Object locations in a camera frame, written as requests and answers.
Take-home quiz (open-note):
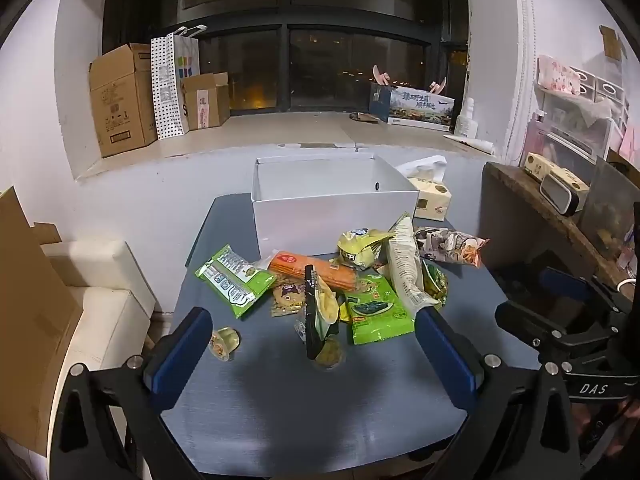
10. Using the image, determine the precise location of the purple cookie packet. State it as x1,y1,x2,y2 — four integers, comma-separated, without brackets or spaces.
270,280,305,318

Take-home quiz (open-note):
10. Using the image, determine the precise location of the white drawer organizer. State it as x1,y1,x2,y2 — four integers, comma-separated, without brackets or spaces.
536,54,630,159

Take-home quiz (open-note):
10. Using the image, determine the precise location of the green pickle snack packet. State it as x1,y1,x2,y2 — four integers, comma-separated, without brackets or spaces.
422,259,448,307

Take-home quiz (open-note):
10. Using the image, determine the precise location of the large cardboard box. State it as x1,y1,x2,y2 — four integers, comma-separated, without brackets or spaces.
89,44,157,158

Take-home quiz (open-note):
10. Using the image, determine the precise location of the white sofa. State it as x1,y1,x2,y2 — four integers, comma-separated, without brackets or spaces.
42,240,156,420

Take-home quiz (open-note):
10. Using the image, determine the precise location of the yellow tissue box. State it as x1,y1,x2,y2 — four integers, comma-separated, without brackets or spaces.
395,155,451,221

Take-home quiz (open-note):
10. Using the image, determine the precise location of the white dotted paper bag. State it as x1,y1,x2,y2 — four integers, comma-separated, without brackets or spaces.
151,24,207,140

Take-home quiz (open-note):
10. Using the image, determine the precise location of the blue white gift box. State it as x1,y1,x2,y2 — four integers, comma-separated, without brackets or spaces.
369,82,454,133

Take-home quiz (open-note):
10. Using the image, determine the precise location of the small jelly cup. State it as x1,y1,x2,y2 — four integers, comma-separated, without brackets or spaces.
209,327,241,362

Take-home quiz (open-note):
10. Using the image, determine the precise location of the small cardboard box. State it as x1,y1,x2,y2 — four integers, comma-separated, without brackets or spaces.
181,73,230,131

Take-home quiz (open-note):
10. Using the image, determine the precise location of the white open storage box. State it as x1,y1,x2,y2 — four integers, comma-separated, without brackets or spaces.
250,150,419,257

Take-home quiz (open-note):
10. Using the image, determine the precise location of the orange cracker package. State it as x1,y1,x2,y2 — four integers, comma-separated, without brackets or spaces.
268,250,358,292

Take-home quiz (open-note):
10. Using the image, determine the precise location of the brown patterned snack bag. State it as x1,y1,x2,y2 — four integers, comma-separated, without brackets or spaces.
414,228,488,268

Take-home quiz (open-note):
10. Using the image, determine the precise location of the flat cardboard sheet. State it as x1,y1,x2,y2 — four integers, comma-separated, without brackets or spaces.
0,188,81,456

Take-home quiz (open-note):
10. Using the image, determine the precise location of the green seaweed snack bag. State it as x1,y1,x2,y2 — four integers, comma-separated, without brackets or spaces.
345,274,414,346

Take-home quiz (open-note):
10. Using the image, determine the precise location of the wooden side shelf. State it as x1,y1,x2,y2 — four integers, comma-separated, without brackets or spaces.
478,162,628,286

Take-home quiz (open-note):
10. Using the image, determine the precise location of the white tall snack bag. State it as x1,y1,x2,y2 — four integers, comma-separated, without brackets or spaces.
386,214,439,320

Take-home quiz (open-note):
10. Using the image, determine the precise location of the white plastic bottle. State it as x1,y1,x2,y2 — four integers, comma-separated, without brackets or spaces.
454,96,478,139

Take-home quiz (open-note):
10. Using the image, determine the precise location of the green white snack bag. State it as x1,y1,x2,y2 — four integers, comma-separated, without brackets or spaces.
194,244,277,318

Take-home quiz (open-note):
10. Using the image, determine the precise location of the black yellow chip bag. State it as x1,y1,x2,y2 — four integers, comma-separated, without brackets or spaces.
295,264,343,370

